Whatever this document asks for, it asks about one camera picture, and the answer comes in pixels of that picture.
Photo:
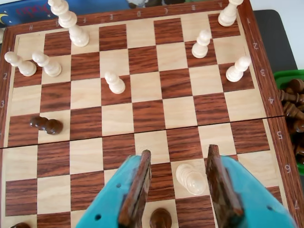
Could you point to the wooden folding chessboard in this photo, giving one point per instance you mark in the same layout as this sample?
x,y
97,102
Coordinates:
x,y
147,114

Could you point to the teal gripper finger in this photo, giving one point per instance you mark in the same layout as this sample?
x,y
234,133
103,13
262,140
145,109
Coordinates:
x,y
242,197
114,197

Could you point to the white wooden queen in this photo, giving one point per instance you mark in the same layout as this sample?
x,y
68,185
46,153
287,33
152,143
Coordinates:
x,y
192,180

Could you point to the captured dark chess piece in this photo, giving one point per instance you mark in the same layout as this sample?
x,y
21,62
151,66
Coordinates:
x,y
295,85
297,127
289,96

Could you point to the white wooden pawn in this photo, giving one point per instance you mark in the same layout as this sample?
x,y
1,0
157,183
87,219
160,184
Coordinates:
x,y
51,67
236,71
116,85
200,48
26,67

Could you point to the dark brown king piece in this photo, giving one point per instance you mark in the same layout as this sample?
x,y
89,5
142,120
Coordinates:
x,y
161,219

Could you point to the dark brown queen piece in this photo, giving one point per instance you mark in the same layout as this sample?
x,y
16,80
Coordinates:
x,y
20,225

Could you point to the blue comic book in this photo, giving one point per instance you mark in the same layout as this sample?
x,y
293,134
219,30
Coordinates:
x,y
23,14

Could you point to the dark brown pawn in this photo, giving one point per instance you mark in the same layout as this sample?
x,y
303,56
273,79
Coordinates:
x,y
51,126

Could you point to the white wooden king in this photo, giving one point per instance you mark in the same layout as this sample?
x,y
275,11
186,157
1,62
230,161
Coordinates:
x,y
76,33

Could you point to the white wooden rook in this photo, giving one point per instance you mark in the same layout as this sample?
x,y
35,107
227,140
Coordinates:
x,y
228,16

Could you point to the green plastic tray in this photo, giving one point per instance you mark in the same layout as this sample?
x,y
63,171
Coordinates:
x,y
279,77

